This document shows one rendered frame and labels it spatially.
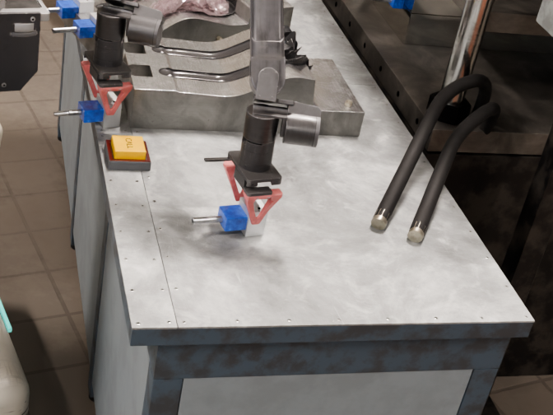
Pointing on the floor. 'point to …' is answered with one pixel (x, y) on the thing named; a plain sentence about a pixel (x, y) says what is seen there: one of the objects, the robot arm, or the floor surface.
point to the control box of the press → (532, 216)
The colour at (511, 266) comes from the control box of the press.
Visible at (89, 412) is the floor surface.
